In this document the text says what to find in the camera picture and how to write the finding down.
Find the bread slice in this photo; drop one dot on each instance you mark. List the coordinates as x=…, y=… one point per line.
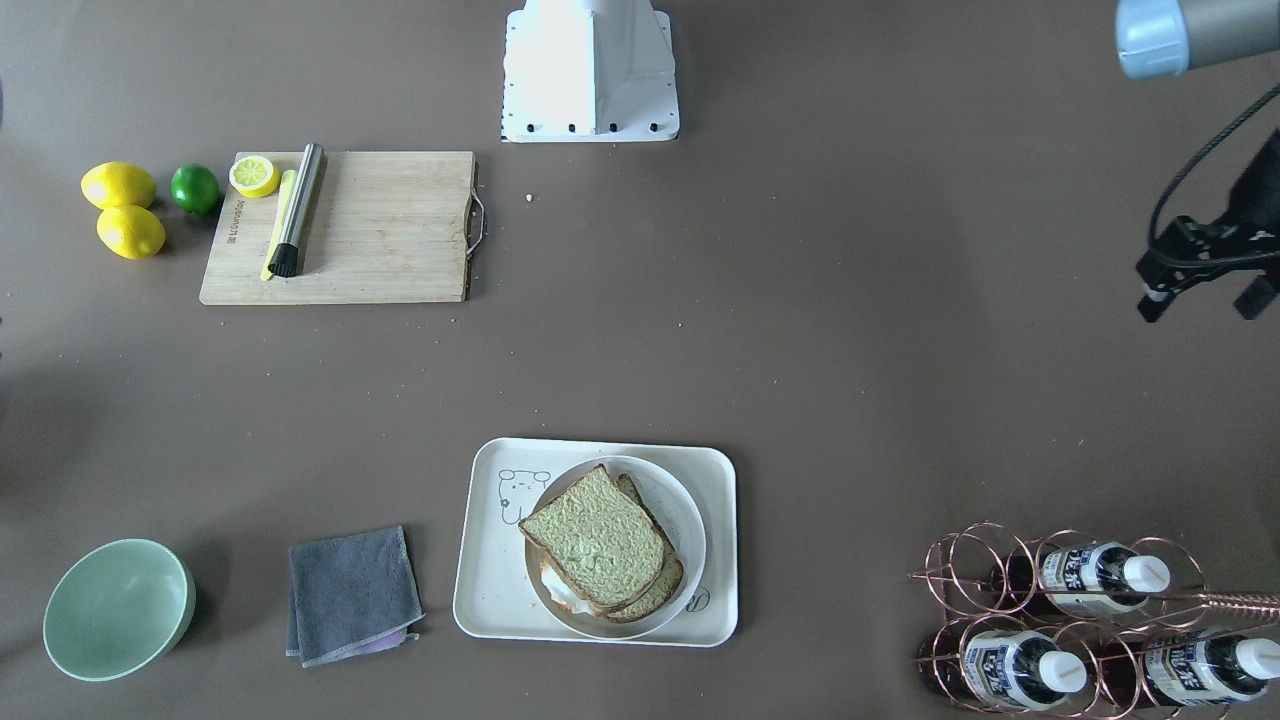
x=670, y=575
x=602, y=544

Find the yellow plastic knife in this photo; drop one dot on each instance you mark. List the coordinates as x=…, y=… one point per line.
x=283, y=201

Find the green ceramic bowl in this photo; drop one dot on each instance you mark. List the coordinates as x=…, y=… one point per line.
x=117, y=609

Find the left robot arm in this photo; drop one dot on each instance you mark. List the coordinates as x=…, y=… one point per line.
x=1168, y=38

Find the cream rabbit tray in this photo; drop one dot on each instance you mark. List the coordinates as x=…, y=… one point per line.
x=509, y=474

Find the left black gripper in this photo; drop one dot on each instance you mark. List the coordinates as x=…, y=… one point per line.
x=1262, y=200

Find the half cut lemon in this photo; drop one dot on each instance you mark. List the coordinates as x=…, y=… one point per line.
x=254, y=176

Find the yellow lemon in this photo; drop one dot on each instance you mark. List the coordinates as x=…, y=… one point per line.
x=118, y=183
x=131, y=232

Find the wooden cutting board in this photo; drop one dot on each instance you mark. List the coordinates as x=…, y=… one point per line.
x=382, y=228

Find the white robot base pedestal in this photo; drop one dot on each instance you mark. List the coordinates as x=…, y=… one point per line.
x=589, y=72

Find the yellow lemon upper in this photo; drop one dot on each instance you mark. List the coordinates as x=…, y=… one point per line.
x=118, y=183

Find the copper wire bottle rack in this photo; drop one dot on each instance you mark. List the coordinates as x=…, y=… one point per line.
x=1075, y=626

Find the tea bottle upper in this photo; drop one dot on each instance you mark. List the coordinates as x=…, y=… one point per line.
x=1097, y=580

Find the grey folded cloth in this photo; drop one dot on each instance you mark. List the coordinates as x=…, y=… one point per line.
x=350, y=596

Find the green lime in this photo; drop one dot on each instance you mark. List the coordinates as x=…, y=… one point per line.
x=195, y=189

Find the bread slice on plate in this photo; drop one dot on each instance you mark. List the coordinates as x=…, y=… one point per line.
x=670, y=575

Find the fried egg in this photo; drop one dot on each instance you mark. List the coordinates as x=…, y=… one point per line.
x=560, y=592

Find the yellow lemon lower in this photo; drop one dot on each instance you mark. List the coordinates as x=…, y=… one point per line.
x=131, y=232

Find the white round plate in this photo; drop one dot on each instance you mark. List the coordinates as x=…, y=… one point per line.
x=672, y=505

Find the tea bottle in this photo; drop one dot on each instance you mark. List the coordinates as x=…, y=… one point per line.
x=1097, y=580
x=1000, y=670
x=1188, y=670

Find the steel muddler black tip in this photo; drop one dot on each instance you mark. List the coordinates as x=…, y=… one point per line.
x=285, y=256

